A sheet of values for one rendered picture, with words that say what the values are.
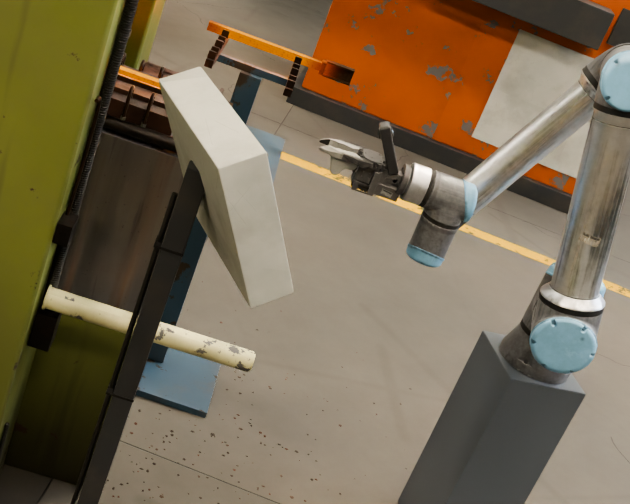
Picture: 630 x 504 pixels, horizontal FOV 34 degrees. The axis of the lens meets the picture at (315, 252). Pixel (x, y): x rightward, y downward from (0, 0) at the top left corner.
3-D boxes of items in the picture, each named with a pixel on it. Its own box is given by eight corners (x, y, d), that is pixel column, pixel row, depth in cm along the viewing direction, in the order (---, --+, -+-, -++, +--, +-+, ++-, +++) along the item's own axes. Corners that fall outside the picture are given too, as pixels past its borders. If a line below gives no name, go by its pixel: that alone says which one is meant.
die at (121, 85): (179, 118, 238) (190, 84, 235) (166, 147, 220) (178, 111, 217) (1, 56, 233) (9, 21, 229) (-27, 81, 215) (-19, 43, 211)
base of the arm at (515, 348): (550, 347, 277) (567, 316, 273) (579, 389, 261) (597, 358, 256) (489, 333, 271) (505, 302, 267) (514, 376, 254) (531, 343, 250)
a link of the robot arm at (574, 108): (629, 24, 234) (412, 209, 261) (631, 32, 222) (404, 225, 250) (662, 62, 235) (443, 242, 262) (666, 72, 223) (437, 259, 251)
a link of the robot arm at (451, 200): (467, 232, 236) (484, 194, 232) (416, 214, 234) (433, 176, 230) (462, 216, 244) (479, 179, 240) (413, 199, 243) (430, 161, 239)
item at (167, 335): (249, 365, 218) (257, 345, 215) (247, 379, 213) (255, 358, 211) (46, 301, 212) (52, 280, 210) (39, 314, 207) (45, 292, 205)
